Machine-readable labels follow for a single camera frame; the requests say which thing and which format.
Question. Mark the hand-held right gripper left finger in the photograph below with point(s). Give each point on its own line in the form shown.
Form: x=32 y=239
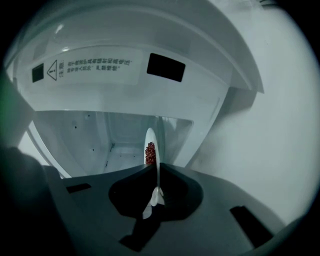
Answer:
x=100 y=200

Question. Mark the white round plate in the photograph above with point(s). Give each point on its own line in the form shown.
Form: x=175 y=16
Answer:
x=158 y=155

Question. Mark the white microwave oven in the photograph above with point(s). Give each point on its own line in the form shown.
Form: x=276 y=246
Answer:
x=125 y=95

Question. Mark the pile of red berries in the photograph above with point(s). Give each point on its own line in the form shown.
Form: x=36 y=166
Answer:
x=150 y=153

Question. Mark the white table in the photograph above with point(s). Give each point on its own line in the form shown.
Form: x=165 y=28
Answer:
x=250 y=137

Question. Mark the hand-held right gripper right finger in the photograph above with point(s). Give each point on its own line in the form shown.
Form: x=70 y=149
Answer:
x=212 y=212

